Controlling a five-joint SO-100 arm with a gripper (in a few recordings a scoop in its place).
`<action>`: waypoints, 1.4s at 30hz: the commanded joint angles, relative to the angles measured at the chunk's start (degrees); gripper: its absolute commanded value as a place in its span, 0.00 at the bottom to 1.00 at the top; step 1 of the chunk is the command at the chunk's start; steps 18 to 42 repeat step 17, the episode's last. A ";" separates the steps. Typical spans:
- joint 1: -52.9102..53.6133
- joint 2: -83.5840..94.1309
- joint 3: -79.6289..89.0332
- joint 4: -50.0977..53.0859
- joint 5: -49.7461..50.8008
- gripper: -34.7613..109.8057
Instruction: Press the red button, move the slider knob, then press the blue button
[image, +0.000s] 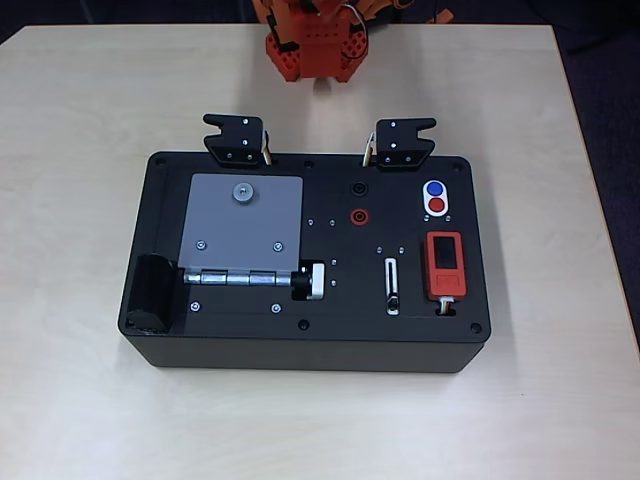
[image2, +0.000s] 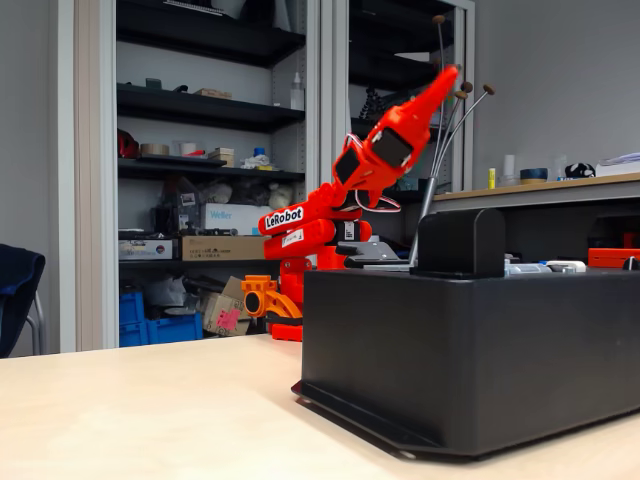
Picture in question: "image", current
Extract grey hinged door plate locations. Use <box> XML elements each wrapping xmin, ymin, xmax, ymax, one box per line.
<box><xmin>178</xmin><ymin>173</ymin><xmax>305</xmax><ymax>274</ymax></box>

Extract silver metal door hinge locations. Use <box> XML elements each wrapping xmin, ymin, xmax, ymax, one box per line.
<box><xmin>182</xmin><ymin>268</ymin><xmax>294</xmax><ymax>288</ymax></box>

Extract black task board box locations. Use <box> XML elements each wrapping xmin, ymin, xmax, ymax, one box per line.
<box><xmin>117</xmin><ymin>149</ymin><xmax>494</xmax><ymax>375</ymax></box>

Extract blue and red buttons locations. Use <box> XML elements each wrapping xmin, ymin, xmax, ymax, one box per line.
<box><xmin>422</xmin><ymin>178</ymin><xmax>451</xmax><ymax>218</ymax></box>

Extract red display module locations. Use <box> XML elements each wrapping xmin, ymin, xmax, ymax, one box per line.
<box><xmin>423</xmin><ymin>230</ymin><xmax>470</xmax><ymax>302</ymax></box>

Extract black probe holder bracket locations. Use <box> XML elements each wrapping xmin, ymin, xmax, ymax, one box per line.
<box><xmin>361</xmin><ymin>117</ymin><xmax>437</xmax><ymax>172</ymax></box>
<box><xmin>202</xmin><ymin>113</ymin><xmax>274</xmax><ymax>169</ymax></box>

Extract black cylindrical post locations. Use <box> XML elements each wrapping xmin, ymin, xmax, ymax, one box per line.
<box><xmin>123</xmin><ymin>253</ymin><xmax>177</xmax><ymax>335</ymax></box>

